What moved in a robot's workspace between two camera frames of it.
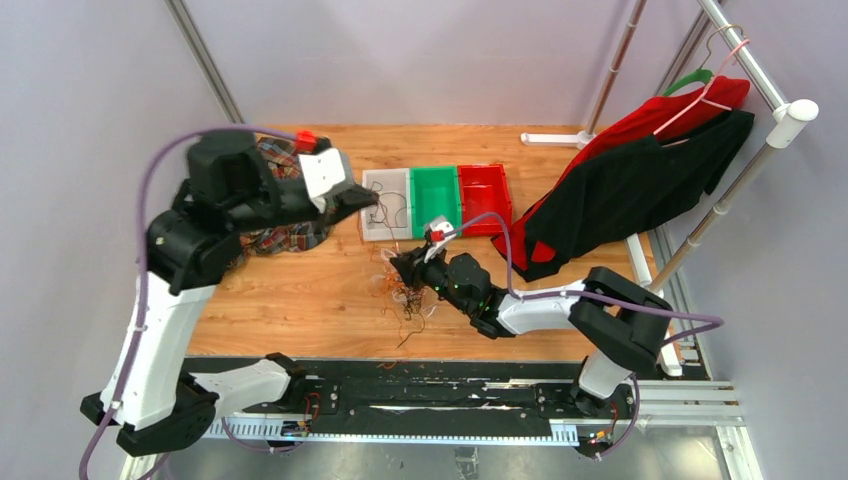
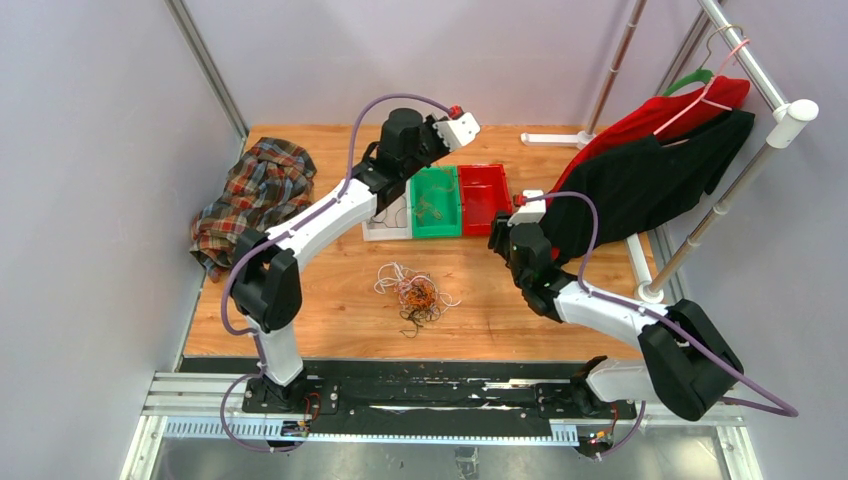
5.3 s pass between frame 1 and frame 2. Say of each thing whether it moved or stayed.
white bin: stayed
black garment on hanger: stayed
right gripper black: moved
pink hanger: stayed
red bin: stayed
